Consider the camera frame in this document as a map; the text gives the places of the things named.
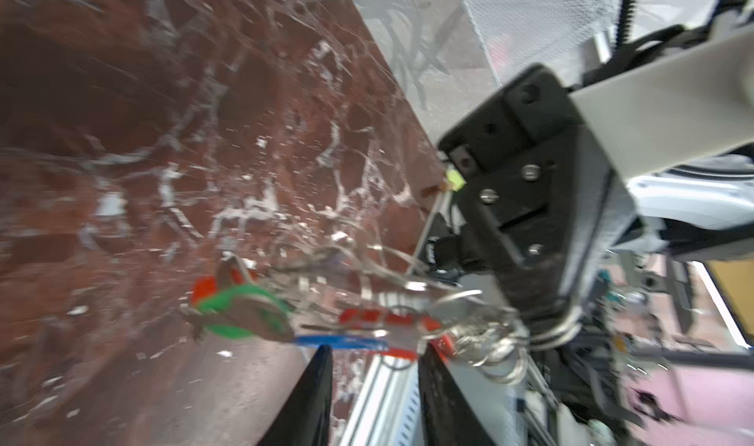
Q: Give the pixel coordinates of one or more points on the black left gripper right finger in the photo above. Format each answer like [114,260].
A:
[447,418]

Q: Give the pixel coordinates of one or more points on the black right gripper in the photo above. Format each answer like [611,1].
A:
[541,200]

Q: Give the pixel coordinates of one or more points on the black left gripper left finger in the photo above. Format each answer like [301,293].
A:
[305,417]

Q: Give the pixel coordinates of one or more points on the bunch of coloured keys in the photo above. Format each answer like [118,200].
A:
[317,299]

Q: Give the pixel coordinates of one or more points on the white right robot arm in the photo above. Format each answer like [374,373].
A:
[702,208]

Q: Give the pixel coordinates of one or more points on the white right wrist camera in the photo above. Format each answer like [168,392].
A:
[692,104]

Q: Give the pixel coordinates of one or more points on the white wire mesh basket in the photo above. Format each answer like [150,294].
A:
[516,34]

